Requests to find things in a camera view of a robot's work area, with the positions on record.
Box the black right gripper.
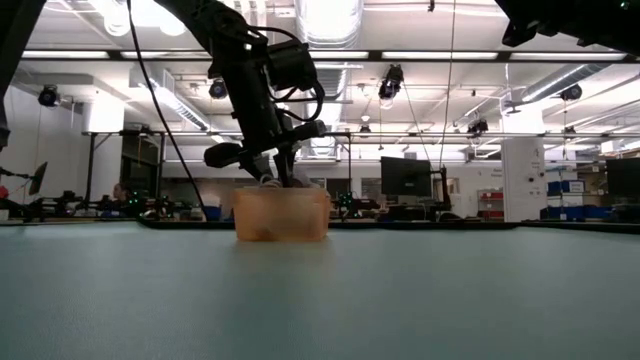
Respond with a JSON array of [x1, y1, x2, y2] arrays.
[[493, 0, 584, 49]]

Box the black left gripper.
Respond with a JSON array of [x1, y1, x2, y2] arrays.
[[203, 83, 329, 189]]

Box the orange translucent plastic bin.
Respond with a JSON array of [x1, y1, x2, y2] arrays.
[[231, 185, 333, 244]]

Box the ceiling light strip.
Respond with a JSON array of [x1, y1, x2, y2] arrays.
[[509, 51, 628, 62], [21, 49, 110, 61], [381, 50, 500, 61]]

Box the background robot with green lights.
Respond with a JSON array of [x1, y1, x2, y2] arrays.
[[336, 191, 382, 222]]

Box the black computer monitor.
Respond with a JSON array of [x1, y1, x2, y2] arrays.
[[380, 155, 434, 198], [605, 157, 640, 200]]

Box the green table mat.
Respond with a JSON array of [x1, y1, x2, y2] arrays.
[[0, 219, 640, 360]]

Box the white square pillar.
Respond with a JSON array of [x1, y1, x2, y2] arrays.
[[500, 106, 548, 223]]

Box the person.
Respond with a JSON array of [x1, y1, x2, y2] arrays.
[[111, 181, 136, 215]]

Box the black monitor stand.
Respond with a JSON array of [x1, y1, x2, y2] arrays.
[[431, 166, 455, 222]]

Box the blue storage bins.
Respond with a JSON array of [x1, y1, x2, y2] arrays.
[[538, 178, 615, 222]]

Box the red storage bins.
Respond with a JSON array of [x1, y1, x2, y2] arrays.
[[477, 188, 505, 220]]

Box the black dish lamp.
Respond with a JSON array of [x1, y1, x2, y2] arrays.
[[26, 160, 50, 198]]

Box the silver ceiling air duct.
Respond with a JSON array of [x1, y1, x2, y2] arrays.
[[293, 0, 365, 50], [518, 62, 612, 105]]

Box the black ceiling camera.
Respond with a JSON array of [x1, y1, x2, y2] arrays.
[[466, 118, 491, 138], [37, 84, 61, 108], [559, 83, 584, 103], [377, 63, 406, 102], [208, 78, 229, 101]]

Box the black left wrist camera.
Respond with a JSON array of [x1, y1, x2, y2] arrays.
[[266, 38, 320, 93]]

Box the thin black hanging cable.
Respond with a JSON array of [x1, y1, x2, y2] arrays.
[[124, 0, 208, 214]]

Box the black gantry frame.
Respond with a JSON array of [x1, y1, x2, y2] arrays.
[[81, 129, 167, 204]]

